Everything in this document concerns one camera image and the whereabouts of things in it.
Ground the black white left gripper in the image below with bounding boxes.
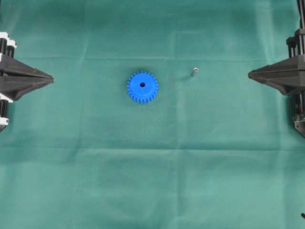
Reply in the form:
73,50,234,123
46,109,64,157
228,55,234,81
0,31,55,133

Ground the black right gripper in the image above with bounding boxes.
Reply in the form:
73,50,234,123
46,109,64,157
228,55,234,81
247,28,305,139

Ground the blue plastic gear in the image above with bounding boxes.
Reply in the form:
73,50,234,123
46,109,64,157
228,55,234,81
127,71,159,104

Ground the green cloth mat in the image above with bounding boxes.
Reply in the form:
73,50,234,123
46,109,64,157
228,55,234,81
0,0,305,229

